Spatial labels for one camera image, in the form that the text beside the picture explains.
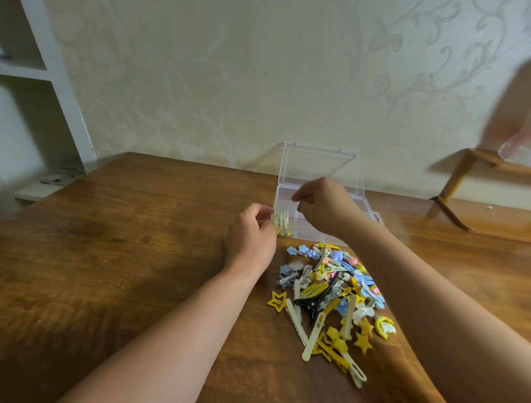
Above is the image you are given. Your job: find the grey item on shelf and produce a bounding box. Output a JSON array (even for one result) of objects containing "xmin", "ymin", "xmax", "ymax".
[{"xmin": 39, "ymin": 166, "xmax": 84, "ymax": 187}]

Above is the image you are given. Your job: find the person's left forearm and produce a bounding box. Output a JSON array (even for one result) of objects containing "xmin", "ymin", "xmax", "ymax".
[{"xmin": 58, "ymin": 266, "xmax": 266, "ymax": 403}]

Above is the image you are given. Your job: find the person's right forearm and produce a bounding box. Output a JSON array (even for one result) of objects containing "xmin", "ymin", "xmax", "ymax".
[{"xmin": 338, "ymin": 216, "xmax": 531, "ymax": 403}]

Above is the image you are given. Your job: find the black yellow claw clip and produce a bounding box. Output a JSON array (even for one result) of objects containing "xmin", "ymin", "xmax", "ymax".
[{"xmin": 294, "ymin": 279, "xmax": 339, "ymax": 313}]

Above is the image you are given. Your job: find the pale yellow hair clip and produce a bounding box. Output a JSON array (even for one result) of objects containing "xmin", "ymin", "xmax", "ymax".
[{"xmin": 272, "ymin": 210, "xmax": 290, "ymax": 234}]

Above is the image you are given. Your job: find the clear plastic storage box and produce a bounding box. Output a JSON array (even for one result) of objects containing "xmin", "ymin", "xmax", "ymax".
[{"xmin": 272, "ymin": 141, "xmax": 385, "ymax": 246}]

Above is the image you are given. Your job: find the clear plastic container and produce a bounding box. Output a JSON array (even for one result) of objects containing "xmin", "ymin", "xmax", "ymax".
[{"xmin": 498, "ymin": 132, "xmax": 531, "ymax": 167}]

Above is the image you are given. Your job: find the person's left hand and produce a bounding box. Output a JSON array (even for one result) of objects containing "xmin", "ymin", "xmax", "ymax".
[{"xmin": 223, "ymin": 203, "xmax": 278, "ymax": 277}]

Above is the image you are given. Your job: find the pile of colourful hair clips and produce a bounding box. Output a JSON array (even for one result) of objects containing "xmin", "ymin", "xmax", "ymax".
[{"xmin": 267, "ymin": 242, "xmax": 397, "ymax": 389}]

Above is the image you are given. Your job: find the wooden stand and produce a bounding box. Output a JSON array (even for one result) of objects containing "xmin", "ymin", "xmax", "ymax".
[{"xmin": 428, "ymin": 147, "xmax": 531, "ymax": 244}]

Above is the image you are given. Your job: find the white shelf unit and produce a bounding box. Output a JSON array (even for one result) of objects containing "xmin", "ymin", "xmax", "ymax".
[{"xmin": 0, "ymin": 0, "xmax": 98, "ymax": 210}]

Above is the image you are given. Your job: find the person's right hand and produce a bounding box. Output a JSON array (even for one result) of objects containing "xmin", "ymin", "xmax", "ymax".
[{"xmin": 291, "ymin": 177, "xmax": 366, "ymax": 238}]

